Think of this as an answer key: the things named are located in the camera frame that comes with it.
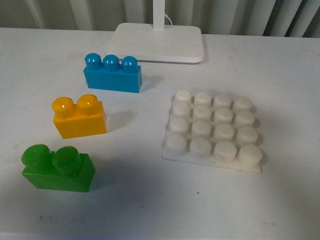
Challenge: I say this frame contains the yellow two-stud block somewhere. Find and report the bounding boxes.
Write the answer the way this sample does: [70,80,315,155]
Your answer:
[52,94,107,139]

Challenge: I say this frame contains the blue three-stud block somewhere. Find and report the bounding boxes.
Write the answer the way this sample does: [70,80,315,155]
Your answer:
[83,53,142,93]

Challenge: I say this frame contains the green two-stud block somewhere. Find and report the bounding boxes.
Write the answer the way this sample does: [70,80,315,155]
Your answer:
[21,144,95,193]

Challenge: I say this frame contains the grey curtain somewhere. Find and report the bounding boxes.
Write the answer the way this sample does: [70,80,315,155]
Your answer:
[0,0,320,38]

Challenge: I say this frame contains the white studded base plate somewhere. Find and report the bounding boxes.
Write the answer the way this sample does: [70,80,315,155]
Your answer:
[162,89,263,173]

